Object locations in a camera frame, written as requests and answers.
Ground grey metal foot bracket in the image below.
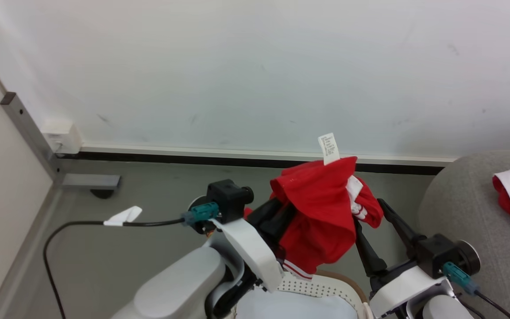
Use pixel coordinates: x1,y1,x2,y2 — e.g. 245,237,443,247
62,173,122,191

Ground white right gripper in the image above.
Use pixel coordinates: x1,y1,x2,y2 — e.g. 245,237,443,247
354,198,456,318

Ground white laundry basket brown rim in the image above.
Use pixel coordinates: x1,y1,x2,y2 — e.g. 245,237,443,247
232,269,374,319

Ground white and black baseboard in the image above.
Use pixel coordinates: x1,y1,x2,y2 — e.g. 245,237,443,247
55,142,459,176

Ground grey metal frame rail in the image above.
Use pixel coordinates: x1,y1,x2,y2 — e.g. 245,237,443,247
0,183,64,319

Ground beige partition panel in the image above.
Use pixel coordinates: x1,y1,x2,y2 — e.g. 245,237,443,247
0,40,54,311

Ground red shorts with white label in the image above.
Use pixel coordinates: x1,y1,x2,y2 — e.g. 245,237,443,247
243,132,384,281

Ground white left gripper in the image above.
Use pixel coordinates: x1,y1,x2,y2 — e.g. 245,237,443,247
212,198,298,294

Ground white tag on cable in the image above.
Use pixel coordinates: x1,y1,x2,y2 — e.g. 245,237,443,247
103,206,143,227

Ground grey metal frame post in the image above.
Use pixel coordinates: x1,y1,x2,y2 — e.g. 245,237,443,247
0,91,64,185

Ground grey fabric sofa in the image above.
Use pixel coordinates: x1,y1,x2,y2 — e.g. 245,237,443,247
417,149,510,319

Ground pale white garment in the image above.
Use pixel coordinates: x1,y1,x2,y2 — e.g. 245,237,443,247
236,289,359,319

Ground black cable with teal plug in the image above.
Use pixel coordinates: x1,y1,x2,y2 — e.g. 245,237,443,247
441,261,510,319
43,202,220,319

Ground white wall box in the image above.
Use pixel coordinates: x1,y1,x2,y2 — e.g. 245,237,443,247
40,118,83,155

